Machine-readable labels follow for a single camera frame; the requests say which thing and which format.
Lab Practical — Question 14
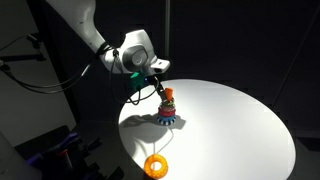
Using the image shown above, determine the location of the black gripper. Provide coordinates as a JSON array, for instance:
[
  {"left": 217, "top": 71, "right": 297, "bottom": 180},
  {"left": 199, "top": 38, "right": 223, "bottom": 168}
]
[{"left": 143, "top": 73, "right": 168, "bottom": 102}]

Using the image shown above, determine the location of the orange stacker post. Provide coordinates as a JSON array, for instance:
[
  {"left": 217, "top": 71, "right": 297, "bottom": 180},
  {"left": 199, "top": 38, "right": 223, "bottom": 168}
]
[{"left": 164, "top": 87, "right": 175, "bottom": 103}]

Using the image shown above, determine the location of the black white beaded ring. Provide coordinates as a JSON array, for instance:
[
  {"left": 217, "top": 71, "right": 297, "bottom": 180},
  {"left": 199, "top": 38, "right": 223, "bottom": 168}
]
[{"left": 160, "top": 97, "right": 176, "bottom": 105}]

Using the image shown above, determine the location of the orange bumpy ring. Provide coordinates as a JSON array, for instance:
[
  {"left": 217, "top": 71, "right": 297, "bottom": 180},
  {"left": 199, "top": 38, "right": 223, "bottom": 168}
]
[{"left": 143, "top": 153, "right": 169, "bottom": 179}]

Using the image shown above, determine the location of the grey vertical metal pole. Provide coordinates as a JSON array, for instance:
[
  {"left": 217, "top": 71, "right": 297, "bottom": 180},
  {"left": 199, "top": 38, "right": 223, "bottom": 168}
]
[{"left": 163, "top": 0, "right": 171, "bottom": 81}]

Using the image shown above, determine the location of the red stacker ring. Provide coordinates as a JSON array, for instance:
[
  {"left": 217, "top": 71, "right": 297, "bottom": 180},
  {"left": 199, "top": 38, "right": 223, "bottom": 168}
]
[{"left": 157, "top": 105, "right": 177, "bottom": 117}]

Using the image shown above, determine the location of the blue stacker ring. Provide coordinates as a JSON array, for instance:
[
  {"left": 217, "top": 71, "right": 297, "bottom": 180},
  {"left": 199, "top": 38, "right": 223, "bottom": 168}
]
[{"left": 156, "top": 113, "right": 178, "bottom": 123}]

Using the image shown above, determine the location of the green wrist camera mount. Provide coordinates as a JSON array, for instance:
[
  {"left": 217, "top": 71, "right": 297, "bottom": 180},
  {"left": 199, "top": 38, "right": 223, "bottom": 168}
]
[{"left": 128, "top": 71, "right": 148, "bottom": 91}]

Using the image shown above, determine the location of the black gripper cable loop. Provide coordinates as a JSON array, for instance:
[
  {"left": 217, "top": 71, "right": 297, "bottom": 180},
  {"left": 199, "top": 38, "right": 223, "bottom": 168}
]
[{"left": 109, "top": 48, "right": 162, "bottom": 107}]

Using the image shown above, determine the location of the black white striped ring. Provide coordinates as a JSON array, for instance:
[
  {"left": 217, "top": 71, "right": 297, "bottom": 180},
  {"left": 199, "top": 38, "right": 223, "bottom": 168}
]
[{"left": 156, "top": 116, "right": 178, "bottom": 127}]

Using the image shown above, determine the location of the black handled clamp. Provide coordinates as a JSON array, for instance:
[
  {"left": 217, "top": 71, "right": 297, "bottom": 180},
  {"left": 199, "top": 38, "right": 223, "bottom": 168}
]
[{"left": 79, "top": 137, "right": 104, "bottom": 157}]

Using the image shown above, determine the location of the purple handled clamp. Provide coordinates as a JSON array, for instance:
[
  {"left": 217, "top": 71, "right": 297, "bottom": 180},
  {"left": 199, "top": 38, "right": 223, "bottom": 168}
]
[{"left": 49, "top": 132, "right": 83, "bottom": 159}]

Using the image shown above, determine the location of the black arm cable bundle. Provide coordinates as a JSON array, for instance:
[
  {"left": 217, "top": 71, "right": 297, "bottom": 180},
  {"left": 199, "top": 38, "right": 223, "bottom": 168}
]
[{"left": 0, "top": 49, "right": 111, "bottom": 95}]

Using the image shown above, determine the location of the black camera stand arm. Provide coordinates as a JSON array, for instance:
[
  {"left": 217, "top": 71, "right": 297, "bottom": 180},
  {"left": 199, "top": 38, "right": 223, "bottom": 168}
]
[{"left": 0, "top": 32, "right": 48, "bottom": 64}]

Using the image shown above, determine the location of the thin grey cable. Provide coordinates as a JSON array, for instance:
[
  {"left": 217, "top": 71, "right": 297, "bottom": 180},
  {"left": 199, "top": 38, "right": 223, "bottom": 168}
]
[{"left": 0, "top": 33, "right": 33, "bottom": 53}]

